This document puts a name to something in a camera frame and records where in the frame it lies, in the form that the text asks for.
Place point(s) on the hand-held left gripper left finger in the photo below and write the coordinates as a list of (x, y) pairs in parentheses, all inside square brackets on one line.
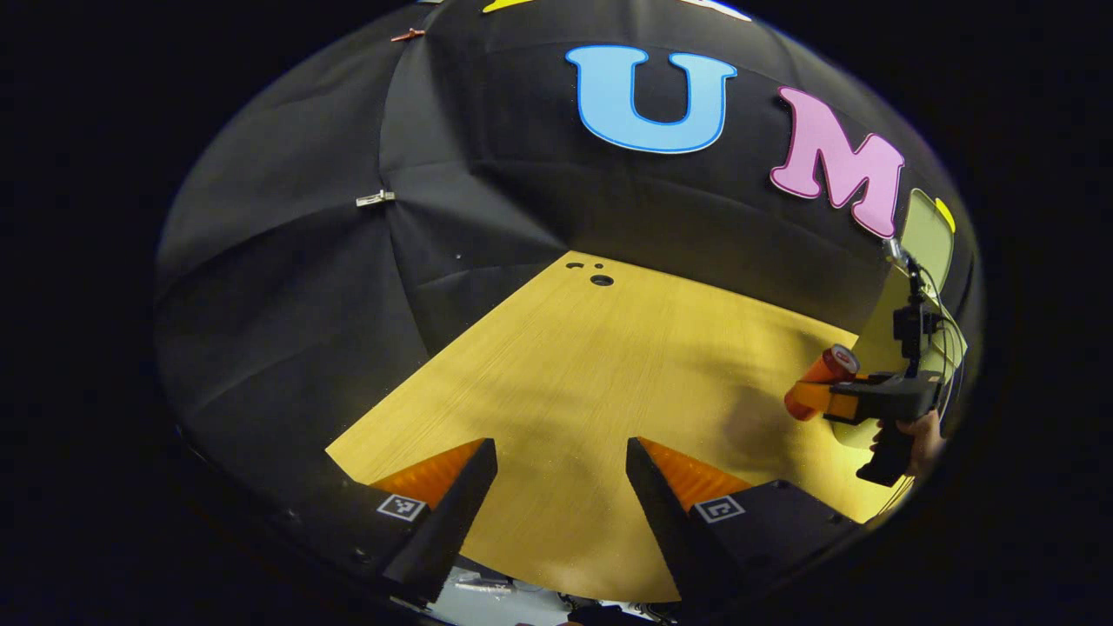
[(443, 530)]

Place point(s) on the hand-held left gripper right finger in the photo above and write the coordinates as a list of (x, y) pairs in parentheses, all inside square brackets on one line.
[(665, 530)]

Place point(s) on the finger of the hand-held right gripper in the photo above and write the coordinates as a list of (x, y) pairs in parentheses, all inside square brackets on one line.
[(822, 398)]

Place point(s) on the red pop can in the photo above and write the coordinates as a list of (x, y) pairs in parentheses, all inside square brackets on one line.
[(830, 363)]

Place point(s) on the green desktop garbage bin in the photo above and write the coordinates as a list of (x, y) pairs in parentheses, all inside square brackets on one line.
[(926, 235)]

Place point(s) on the wooden desktop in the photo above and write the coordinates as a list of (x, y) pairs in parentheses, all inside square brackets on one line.
[(565, 365)]

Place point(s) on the silver metal clip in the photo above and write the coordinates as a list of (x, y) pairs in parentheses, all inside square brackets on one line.
[(375, 198)]

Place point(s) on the black backdrop cloth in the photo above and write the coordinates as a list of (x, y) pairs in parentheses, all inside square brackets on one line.
[(487, 174)]

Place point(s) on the copper clip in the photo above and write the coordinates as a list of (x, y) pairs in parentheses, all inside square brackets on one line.
[(407, 35)]

